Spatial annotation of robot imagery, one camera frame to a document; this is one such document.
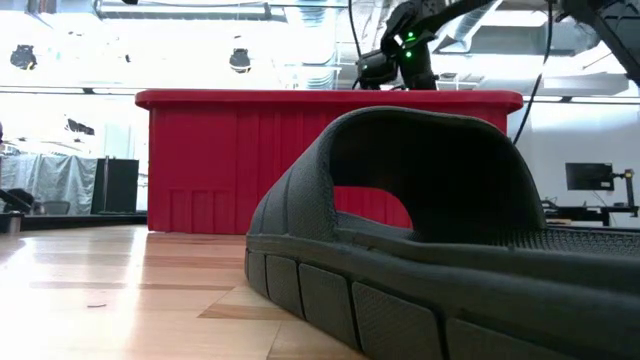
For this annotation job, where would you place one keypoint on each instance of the black computer monitor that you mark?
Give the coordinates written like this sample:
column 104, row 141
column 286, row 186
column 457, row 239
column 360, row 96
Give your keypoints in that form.
column 590, row 176

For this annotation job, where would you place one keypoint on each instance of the large red plastic bin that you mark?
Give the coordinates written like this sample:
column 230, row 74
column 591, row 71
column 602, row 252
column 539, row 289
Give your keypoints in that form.
column 225, row 160

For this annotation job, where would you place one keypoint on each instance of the black left aluminium frame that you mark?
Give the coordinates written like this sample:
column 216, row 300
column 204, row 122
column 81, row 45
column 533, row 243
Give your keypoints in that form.
column 75, row 221

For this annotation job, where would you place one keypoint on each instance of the black wall-mounted object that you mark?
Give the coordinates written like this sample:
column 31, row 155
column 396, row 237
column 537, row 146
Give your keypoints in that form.
column 80, row 127

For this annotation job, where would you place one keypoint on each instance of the black cabinet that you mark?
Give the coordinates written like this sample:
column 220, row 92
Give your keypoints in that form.
column 117, row 185

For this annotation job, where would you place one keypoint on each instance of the dark background desk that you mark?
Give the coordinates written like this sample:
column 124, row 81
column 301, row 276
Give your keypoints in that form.
column 590, row 215

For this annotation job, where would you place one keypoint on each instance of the black rubber slide sandal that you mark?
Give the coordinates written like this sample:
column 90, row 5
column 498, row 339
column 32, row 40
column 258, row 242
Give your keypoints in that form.
column 450, row 310

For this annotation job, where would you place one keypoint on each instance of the silver spiral ceiling duct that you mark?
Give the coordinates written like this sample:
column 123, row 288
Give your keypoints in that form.
column 470, row 20

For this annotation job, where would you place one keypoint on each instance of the black hanging ceiling lamp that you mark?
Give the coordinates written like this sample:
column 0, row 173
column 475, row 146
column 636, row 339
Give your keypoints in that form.
column 23, row 56
column 240, row 60

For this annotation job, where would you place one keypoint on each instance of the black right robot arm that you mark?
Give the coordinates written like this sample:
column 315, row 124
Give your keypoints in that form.
column 417, row 65

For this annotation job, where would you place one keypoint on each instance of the grey tarp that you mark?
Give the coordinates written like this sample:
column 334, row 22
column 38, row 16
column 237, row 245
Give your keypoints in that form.
column 65, row 180

